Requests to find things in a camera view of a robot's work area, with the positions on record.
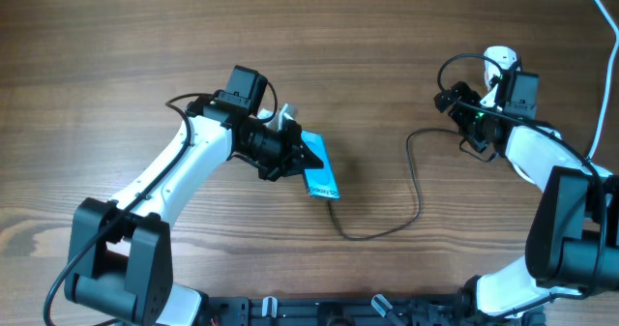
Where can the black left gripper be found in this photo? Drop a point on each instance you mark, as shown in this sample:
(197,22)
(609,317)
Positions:
(293,158)

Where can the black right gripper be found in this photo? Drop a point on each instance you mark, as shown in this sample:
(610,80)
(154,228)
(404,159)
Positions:
(456,92)

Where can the teal Galaxy smartphone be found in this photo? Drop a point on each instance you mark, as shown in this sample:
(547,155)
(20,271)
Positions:
(320,182)

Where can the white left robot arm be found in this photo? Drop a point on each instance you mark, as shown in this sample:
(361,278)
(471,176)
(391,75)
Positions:
(119,259)

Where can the white power strip socket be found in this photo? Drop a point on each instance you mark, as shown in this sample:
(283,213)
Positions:
(505,57)

